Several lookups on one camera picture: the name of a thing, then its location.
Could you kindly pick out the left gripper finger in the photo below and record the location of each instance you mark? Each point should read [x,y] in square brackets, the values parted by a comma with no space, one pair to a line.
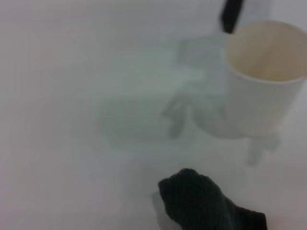
[251,221]

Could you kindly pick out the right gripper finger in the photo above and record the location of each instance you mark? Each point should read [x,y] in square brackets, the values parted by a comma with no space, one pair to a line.
[231,14]

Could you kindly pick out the dark blue rag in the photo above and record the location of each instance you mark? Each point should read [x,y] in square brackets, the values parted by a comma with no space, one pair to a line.
[192,203]

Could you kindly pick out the white paper cup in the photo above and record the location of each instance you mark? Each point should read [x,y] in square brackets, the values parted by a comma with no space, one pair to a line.
[259,103]

